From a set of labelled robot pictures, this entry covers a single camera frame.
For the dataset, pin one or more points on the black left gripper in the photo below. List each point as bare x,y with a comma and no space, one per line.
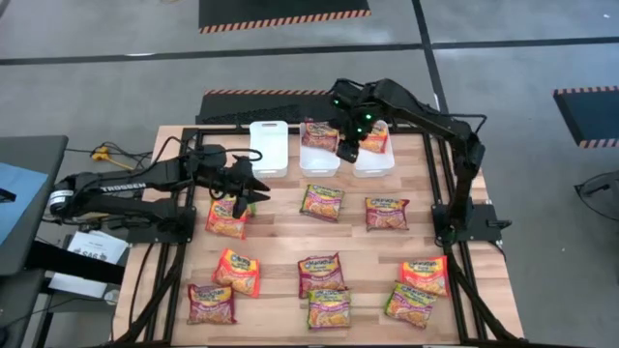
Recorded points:
232,176

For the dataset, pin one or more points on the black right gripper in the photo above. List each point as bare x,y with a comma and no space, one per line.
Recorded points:
358,123

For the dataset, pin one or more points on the orange Maruchan chicken ramen pack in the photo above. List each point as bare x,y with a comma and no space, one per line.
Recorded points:
237,273
220,222
425,273
376,142

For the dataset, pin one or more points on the red Maruchan beef ramen pack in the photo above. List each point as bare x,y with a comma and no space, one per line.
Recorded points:
387,214
211,304
319,137
319,273

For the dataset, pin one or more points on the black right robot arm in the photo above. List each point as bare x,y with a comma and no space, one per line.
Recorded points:
425,116

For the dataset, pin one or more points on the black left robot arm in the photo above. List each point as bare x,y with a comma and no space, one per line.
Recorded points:
121,186

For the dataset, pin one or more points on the white plastic bin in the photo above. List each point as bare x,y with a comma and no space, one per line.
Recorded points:
268,150
319,164
372,164

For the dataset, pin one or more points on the black hazard-striped floor mat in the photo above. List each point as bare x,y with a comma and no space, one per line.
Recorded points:
242,108
590,116
285,9

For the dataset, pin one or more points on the yellow power plug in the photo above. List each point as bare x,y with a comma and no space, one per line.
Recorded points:
100,154

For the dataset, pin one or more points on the white printed paper sheet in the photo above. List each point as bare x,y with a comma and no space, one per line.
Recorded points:
97,244

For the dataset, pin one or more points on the white tape roll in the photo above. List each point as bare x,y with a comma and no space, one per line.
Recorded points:
111,296

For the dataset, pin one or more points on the black desk foot bar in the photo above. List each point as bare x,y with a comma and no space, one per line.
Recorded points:
72,263

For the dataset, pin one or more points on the blue sheet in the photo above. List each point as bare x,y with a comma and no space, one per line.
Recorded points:
19,217

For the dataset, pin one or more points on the black aluminium table frame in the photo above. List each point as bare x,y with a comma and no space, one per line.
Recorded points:
217,131

